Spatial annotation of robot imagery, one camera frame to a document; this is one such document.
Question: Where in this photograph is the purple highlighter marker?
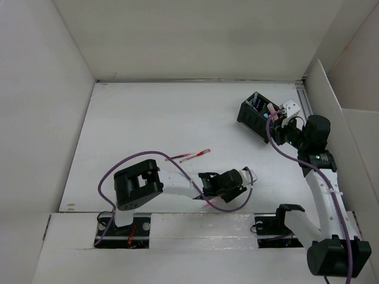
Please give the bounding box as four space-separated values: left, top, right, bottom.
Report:
267 103 279 120

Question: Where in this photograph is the dark red clear pen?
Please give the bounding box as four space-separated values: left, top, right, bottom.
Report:
165 152 196 161

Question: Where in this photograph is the pink clear gel pen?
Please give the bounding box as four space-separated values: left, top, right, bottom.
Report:
203 197 222 208

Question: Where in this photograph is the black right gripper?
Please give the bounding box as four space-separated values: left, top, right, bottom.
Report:
265 114 309 150

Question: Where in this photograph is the red capped gel pen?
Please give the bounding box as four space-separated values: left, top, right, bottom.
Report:
179 149 211 163

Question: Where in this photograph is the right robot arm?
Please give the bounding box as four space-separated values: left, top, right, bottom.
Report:
266 111 371 283

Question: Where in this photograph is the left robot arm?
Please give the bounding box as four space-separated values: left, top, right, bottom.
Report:
111 159 255 235

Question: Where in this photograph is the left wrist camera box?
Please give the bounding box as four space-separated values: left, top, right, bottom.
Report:
239 167 258 184

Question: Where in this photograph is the black slotted pen holder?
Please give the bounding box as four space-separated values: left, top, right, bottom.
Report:
237 93 279 144

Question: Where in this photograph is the aluminium rail right edge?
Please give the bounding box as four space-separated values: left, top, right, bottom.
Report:
295 76 313 118

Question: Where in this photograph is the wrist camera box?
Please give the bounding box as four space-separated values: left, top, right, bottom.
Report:
280 99 301 128
239 167 258 184

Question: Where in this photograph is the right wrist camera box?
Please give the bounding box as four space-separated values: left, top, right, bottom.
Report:
280 99 301 128

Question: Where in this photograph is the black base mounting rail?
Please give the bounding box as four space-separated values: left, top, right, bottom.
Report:
94 212 302 250

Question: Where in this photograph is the blue clear gel pen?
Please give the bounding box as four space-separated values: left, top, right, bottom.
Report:
252 92 259 108

